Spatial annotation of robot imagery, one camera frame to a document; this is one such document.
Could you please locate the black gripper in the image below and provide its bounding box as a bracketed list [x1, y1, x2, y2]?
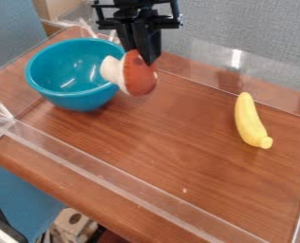
[91, 0, 183, 65]

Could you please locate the brown white toy mushroom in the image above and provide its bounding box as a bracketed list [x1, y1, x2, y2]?
[101, 49, 159, 97]

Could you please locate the blue plastic bowl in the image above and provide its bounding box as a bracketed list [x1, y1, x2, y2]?
[24, 38, 125, 112]

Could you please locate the yellow toy banana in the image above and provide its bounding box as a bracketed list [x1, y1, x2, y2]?
[235, 92, 273, 149]

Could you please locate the blue cabinet panel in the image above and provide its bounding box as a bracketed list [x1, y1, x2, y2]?
[0, 166, 64, 243]

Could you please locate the wooden block with hole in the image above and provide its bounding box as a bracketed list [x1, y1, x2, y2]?
[50, 208, 98, 243]

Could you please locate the clear acrylic barrier wall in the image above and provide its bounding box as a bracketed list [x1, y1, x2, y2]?
[0, 17, 300, 243]

